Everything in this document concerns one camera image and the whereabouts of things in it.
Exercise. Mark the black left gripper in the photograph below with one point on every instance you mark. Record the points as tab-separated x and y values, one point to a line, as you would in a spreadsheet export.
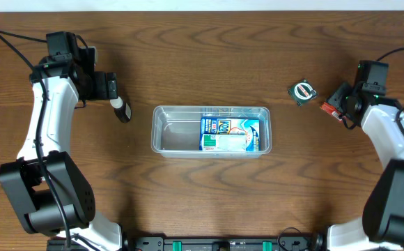
109	86

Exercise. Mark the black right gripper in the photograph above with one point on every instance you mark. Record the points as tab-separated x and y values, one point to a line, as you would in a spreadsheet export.
340	98

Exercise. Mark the red Panadol ActiFast box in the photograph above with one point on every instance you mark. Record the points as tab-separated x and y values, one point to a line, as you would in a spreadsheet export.
331	110

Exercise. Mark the green Zam-Buk box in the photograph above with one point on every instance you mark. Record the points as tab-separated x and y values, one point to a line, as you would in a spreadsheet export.
302	92

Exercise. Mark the blue fever patch box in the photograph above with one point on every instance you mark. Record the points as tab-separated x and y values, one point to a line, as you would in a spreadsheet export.
233	126

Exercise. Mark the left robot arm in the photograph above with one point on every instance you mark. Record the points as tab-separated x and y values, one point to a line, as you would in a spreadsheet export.
46	189

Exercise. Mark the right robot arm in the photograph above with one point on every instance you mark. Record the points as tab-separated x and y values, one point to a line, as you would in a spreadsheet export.
382	222

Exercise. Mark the clear plastic container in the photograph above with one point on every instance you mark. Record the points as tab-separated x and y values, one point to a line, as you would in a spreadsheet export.
176	130

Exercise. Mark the dark bottle white cap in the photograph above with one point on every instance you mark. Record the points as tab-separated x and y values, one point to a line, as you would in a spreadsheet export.
121	109

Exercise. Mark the black mounting rail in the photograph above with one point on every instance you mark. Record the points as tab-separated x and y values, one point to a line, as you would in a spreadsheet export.
289	242

